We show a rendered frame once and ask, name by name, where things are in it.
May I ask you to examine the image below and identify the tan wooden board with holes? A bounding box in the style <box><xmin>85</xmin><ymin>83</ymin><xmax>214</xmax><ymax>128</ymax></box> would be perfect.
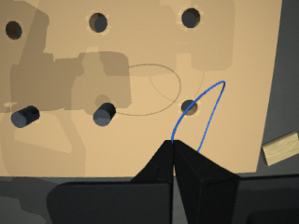
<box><xmin>0</xmin><ymin>0</ymin><xmax>282</xmax><ymax>177</ymax></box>

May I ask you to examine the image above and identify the pale yellow flat bar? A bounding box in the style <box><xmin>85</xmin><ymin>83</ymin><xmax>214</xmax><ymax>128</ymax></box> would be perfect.
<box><xmin>261</xmin><ymin>132</ymin><xmax>299</xmax><ymax>166</ymax></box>

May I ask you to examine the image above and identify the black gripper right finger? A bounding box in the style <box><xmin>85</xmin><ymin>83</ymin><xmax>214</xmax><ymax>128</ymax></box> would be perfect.
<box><xmin>173</xmin><ymin>140</ymin><xmax>299</xmax><ymax>224</ymax></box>

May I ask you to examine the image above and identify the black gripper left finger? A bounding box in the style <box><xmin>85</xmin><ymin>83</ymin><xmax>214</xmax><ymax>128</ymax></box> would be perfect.
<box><xmin>46</xmin><ymin>140</ymin><xmax>174</xmax><ymax>224</ymax></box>

